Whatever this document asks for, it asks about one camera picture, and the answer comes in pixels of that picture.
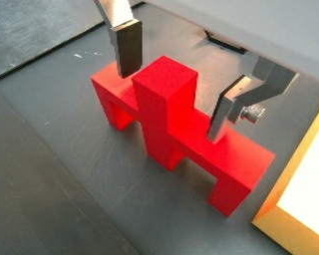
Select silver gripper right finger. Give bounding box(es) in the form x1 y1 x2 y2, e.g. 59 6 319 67
207 57 298 143

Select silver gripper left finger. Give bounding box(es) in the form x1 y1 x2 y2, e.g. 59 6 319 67
93 0 143 78

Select yellow board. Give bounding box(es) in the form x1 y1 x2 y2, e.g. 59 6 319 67
253 113 319 255

